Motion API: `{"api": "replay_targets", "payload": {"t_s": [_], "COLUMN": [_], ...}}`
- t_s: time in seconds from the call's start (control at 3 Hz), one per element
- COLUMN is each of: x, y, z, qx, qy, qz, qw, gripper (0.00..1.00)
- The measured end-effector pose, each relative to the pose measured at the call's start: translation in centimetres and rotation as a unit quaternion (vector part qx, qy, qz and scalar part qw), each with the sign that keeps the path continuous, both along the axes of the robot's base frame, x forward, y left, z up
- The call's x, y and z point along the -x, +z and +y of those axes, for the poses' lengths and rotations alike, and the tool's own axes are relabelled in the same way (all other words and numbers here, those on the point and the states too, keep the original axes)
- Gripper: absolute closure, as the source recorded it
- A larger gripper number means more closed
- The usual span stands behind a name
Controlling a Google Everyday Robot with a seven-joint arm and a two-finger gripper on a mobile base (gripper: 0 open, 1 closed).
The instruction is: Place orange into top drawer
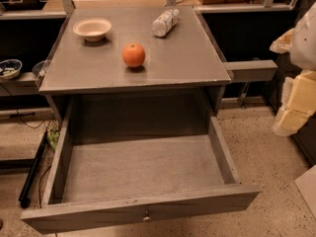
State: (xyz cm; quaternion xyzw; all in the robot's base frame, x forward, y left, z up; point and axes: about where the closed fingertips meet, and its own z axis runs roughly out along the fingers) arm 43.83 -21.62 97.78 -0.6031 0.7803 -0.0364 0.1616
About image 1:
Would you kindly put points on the open grey top drawer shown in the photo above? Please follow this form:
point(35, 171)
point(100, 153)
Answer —
point(119, 156)

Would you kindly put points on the black floor bar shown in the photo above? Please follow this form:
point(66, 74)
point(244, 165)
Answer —
point(23, 197)

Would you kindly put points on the orange fruit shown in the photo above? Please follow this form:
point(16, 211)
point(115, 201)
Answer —
point(133, 55)

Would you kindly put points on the clear plastic container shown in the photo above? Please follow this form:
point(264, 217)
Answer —
point(40, 70)

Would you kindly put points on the white paper bowl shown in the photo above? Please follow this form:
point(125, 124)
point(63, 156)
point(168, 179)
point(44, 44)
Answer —
point(92, 29)

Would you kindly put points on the grey wooden cabinet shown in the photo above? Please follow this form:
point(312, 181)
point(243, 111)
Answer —
point(114, 50)

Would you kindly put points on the clear plastic water bottle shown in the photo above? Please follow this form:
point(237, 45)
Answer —
point(165, 22)

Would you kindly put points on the blue patterned bowl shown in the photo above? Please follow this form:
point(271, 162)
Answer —
point(10, 68)

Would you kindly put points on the metal drawer knob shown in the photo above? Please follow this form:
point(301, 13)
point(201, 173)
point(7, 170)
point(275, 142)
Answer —
point(147, 216)

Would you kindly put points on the grey side shelf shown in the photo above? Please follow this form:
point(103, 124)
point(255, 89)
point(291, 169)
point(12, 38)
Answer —
point(251, 71)

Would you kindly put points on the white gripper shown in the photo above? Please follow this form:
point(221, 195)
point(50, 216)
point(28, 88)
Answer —
point(304, 42)

